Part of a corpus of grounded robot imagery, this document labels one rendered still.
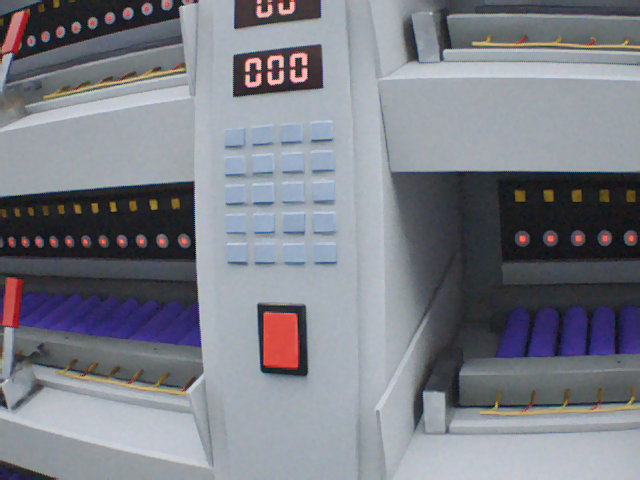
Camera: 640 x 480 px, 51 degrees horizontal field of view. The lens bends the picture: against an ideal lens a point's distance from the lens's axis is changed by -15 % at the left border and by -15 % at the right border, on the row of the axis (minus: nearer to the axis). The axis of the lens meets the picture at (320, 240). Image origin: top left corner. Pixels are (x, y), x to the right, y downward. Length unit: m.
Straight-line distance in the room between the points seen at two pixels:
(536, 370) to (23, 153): 0.33
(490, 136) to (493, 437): 0.16
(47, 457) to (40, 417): 0.03
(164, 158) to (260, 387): 0.13
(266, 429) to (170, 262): 0.24
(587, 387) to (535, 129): 0.15
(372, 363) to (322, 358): 0.02
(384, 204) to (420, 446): 0.13
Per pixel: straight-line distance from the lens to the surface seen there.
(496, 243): 0.54
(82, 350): 0.53
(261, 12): 0.37
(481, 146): 0.35
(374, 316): 0.35
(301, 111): 0.36
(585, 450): 0.39
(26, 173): 0.47
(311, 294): 0.36
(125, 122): 0.41
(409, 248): 0.39
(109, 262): 0.63
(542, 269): 0.51
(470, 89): 0.34
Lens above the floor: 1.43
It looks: 3 degrees down
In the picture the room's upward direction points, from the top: 2 degrees counter-clockwise
